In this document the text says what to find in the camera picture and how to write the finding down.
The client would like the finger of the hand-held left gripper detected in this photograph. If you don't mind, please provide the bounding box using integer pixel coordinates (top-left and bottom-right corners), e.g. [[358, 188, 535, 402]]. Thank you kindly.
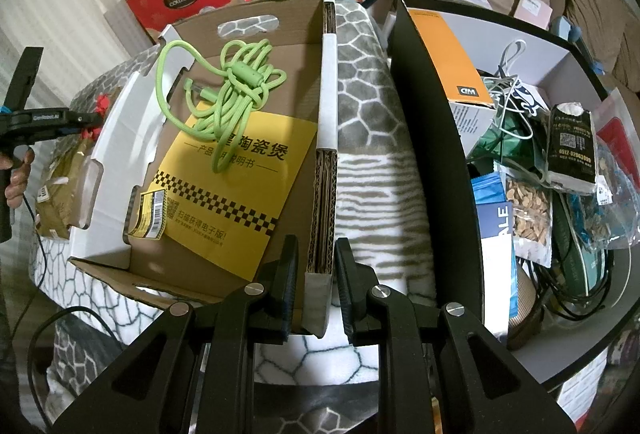
[[67, 111, 104, 137]]

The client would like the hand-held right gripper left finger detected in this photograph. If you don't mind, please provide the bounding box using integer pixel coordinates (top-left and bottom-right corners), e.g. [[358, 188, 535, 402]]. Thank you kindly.
[[52, 234, 301, 434]]

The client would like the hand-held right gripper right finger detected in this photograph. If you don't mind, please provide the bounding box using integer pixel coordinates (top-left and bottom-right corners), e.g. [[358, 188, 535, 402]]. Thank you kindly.
[[334, 238, 581, 434]]

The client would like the gold snack packet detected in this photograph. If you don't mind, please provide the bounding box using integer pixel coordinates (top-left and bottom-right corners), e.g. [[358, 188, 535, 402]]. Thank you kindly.
[[37, 136, 99, 241]]

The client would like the large black box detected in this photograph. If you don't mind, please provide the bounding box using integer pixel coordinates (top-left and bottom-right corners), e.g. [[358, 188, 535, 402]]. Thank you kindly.
[[389, 0, 640, 390]]

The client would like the white brown cardboard box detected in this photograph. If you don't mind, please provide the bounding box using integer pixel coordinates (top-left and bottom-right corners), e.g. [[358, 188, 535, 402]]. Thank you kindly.
[[69, 0, 342, 340]]

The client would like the person's left hand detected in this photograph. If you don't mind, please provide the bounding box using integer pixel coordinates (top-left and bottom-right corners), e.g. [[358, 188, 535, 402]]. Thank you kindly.
[[0, 146, 37, 211]]

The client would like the yellow checkered booklet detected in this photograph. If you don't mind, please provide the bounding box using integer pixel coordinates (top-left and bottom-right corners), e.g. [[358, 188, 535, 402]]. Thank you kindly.
[[150, 101, 319, 281]]

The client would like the blue and white packet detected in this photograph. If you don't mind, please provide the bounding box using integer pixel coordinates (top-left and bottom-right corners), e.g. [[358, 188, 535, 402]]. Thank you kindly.
[[471, 173, 519, 321]]

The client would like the grey white patterned blanket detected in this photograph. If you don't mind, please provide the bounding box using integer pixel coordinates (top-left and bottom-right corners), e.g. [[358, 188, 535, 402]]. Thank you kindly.
[[30, 1, 443, 434]]

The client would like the brown woven pouch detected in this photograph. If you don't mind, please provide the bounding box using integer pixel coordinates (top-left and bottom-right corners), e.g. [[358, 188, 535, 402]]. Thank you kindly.
[[504, 271, 547, 351]]

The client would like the clear nut snack bag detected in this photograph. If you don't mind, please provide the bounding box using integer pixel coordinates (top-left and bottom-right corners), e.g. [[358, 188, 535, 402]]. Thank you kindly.
[[499, 163, 554, 266]]

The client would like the dark green bag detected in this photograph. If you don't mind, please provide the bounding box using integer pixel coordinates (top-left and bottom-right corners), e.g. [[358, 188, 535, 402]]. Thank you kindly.
[[471, 108, 547, 167]]

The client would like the orange and white box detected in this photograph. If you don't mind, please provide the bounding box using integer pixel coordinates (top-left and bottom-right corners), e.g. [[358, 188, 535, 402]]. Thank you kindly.
[[407, 8, 497, 161]]

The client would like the dolphin print card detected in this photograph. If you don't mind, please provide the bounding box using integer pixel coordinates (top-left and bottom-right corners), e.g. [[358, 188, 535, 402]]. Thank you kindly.
[[504, 81, 552, 119]]

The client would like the black tea packet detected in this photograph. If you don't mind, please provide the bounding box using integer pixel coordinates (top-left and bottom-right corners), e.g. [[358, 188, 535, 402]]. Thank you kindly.
[[544, 101, 599, 189]]

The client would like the clear plastic bag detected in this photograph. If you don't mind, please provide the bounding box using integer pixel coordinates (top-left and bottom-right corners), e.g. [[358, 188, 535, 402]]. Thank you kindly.
[[564, 153, 640, 251]]

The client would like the red clear packet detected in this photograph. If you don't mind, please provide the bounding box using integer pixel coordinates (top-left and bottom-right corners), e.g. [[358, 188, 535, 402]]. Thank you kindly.
[[594, 93, 640, 166]]

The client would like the pink box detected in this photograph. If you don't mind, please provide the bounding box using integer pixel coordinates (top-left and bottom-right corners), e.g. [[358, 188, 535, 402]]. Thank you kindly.
[[511, 0, 554, 28]]

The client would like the blue phone holder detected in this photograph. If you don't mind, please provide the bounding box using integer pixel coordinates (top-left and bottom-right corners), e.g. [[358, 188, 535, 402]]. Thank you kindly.
[[551, 15, 609, 76]]

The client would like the green braided cable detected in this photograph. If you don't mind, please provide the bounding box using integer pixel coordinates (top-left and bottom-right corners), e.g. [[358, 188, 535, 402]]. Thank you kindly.
[[156, 39, 289, 175]]

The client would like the thin black cable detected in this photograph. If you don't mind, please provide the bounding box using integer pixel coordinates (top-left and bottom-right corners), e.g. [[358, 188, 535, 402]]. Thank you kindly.
[[10, 191, 129, 420]]

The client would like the black cable bundle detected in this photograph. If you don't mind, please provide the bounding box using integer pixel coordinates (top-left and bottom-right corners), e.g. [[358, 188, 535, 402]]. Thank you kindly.
[[524, 234, 622, 321]]

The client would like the white cable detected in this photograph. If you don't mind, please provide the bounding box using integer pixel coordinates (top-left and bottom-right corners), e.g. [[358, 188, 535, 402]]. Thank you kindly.
[[479, 39, 540, 142]]

